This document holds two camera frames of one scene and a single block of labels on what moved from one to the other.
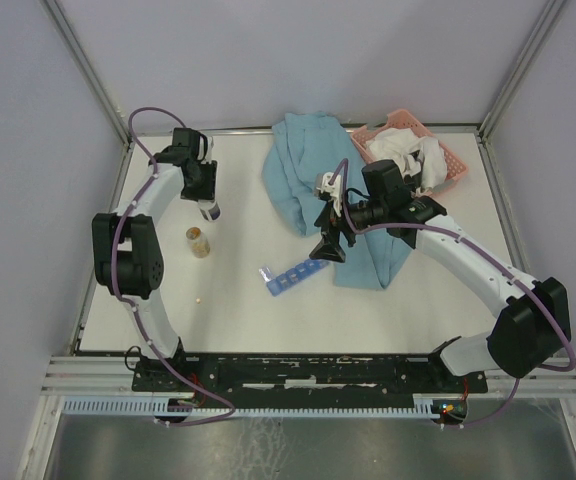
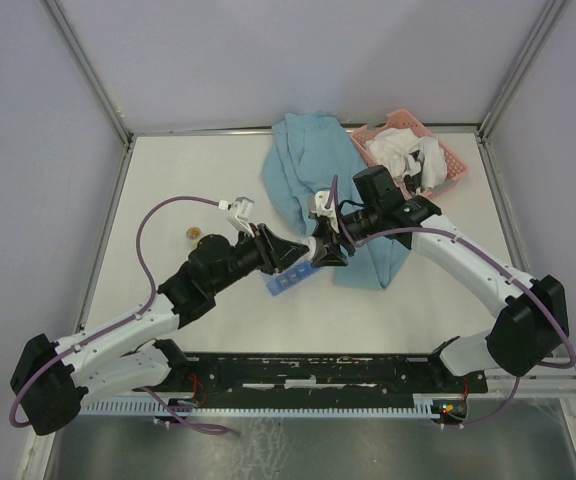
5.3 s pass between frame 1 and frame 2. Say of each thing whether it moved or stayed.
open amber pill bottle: stayed
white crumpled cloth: stayed
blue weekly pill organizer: stayed
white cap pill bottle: moved
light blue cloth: stayed
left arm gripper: moved
